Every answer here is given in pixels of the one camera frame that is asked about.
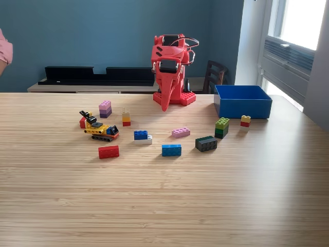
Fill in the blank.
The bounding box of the pink purple brick stack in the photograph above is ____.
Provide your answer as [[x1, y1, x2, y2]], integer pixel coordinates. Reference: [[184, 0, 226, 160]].
[[98, 100, 113, 119]]

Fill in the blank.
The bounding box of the black brick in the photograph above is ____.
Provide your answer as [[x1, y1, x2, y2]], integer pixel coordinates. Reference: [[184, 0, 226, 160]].
[[195, 135, 218, 153]]

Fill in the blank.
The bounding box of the yellow toy digger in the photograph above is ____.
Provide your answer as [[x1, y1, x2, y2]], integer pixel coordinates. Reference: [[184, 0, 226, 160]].
[[79, 110, 120, 143]]

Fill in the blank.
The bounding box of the blue plastic bin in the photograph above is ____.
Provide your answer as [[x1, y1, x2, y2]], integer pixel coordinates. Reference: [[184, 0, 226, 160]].
[[213, 85, 273, 119]]

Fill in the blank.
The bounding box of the pink flat brick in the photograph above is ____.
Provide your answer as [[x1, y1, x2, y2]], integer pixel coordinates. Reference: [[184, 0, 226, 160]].
[[171, 127, 191, 139]]

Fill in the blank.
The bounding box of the dark wooden chair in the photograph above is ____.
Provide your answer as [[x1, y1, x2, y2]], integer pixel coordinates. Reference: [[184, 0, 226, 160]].
[[202, 60, 229, 95]]

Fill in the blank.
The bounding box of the tan orange red brick stack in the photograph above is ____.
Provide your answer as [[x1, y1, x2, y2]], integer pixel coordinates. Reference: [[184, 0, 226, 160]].
[[121, 107, 131, 127]]

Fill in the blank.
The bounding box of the blue white brick stack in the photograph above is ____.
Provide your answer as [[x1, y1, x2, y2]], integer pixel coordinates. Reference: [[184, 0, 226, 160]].
[[133, 130, 153, 145]]

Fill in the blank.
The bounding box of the green brick stack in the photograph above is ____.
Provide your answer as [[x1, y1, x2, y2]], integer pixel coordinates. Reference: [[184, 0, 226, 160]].
[[214, 117, 230, 139]]

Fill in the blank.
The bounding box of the yellow red white brick stack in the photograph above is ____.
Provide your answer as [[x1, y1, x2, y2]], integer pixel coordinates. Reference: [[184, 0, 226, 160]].
[[240, 115, 251, 132]]

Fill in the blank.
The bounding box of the grey window heater unit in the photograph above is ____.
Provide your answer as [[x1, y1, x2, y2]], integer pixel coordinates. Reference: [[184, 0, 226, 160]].
[[261, 36, 316, 106]]

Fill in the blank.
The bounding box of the bright window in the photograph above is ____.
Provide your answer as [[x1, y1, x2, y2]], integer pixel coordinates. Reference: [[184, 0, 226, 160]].
[[267, 0, 328, 51]]

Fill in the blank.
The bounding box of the person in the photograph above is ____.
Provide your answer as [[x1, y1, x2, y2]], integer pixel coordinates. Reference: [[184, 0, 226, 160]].
[[0, 27, 14, 77]]

